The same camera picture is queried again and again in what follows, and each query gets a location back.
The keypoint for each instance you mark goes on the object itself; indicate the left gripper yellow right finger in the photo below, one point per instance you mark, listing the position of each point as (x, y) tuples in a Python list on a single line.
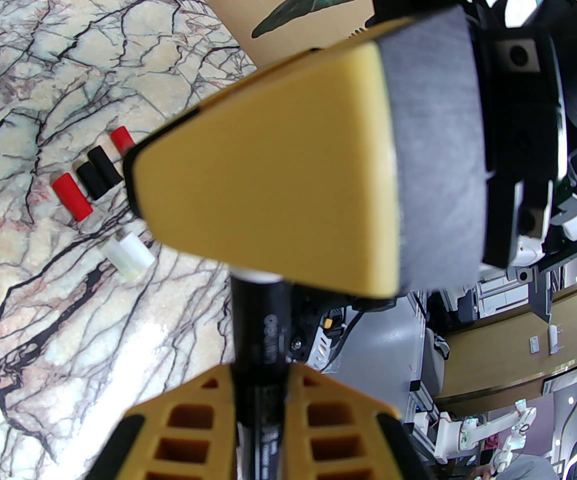
[(348, 433)]

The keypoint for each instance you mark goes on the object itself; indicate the translucent pen cap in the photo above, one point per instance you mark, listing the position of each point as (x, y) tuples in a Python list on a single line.
[(112, 259)]

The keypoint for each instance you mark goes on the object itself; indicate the black pen cap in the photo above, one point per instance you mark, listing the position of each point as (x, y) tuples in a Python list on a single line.
[(106, 165), (90, 180)]

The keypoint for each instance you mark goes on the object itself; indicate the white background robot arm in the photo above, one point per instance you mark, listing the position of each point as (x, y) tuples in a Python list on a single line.
[(468, 433)]

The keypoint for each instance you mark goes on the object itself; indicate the white pen cap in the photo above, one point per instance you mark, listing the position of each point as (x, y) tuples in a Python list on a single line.
[(137, 250)]

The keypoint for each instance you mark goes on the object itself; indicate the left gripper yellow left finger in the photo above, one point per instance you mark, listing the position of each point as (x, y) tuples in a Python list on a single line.
[(183, 428)]

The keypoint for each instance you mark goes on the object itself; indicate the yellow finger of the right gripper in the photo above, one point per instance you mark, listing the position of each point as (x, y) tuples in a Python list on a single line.
[(278, 178)]

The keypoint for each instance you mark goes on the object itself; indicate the red pen cap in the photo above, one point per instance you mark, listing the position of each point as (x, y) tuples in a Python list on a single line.
[(122, 138), (72, 196)]

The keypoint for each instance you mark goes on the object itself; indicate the person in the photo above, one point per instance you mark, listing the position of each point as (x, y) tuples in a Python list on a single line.
[(523, 468)]

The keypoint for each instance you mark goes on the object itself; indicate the black pen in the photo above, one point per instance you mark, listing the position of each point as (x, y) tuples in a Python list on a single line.
[(260, 343)]

